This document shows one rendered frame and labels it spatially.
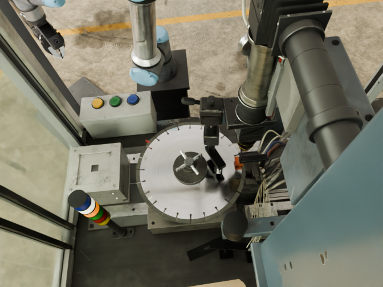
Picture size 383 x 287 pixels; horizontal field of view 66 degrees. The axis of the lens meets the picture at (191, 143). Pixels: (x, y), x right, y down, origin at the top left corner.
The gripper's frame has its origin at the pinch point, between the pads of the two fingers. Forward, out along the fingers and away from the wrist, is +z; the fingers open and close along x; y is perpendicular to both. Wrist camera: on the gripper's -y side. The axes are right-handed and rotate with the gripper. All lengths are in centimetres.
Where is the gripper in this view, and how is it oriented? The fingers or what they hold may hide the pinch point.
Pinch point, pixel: (61, 57)
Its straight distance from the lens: 144.5
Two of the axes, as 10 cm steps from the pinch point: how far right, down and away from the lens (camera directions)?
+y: -6.9, -6.1, 3.8
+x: -7.2, 6.3, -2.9
